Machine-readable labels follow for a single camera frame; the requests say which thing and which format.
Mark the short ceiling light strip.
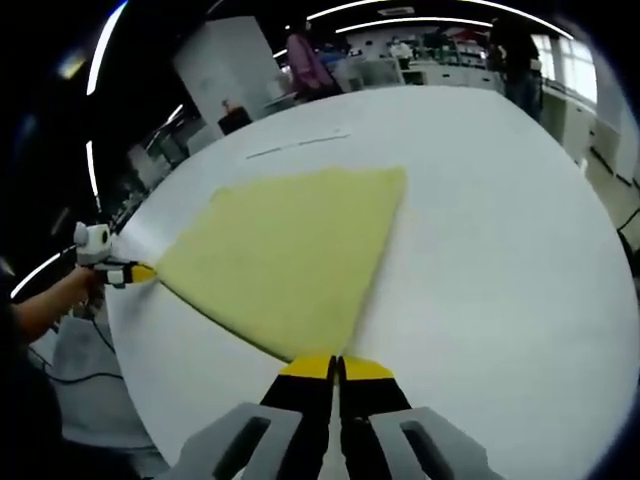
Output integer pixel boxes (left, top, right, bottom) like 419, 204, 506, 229
84, 140, 101, 206
9, 249, 76, 300

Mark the black box with orange item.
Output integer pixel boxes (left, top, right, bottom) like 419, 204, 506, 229
218, 105, 251, 135

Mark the person's left hand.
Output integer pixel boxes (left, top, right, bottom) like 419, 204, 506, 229
66, 264, 104, 310

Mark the white square column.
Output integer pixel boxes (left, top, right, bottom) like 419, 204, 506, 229
172, 14, 281, 144

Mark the long curved ceiling light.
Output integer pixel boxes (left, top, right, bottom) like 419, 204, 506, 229
305, 0, 574, 39
335, 16, 494, 35

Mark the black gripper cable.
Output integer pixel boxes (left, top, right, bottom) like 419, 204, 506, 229
29, 309, 126, 384

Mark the long ceiling light strip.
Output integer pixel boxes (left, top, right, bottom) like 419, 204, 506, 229
85, 0, 129, 96

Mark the person's dark clothing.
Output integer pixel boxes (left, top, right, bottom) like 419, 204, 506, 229
0, 299, 69, 480

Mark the white cabinet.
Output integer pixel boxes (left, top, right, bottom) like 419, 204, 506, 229
542, 84, 599, 161

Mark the yellow blue grey garment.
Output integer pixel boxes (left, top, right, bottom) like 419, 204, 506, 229
154, 165, 409, 364

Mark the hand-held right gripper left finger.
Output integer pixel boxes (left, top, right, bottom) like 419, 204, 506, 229
169, 353, 337, 480

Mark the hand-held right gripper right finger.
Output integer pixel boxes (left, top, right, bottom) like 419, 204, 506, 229
337, 354, 501, 480

